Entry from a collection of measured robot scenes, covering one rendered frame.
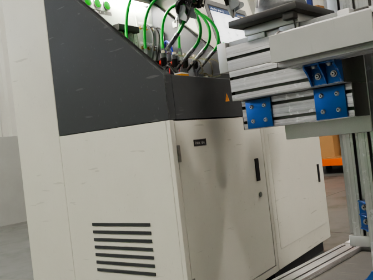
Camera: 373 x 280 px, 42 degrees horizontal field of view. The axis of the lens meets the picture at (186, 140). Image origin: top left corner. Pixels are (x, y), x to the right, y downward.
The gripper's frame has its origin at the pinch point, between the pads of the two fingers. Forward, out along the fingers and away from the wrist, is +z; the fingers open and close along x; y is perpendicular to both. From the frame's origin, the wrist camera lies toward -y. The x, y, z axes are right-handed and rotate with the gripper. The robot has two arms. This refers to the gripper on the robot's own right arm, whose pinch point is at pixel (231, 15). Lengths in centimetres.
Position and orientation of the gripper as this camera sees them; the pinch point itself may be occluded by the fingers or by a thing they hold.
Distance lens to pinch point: 213.3
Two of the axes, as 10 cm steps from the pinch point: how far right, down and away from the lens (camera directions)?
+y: 8.1, -0.9, -5.8
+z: 1.1, 9.9, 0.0
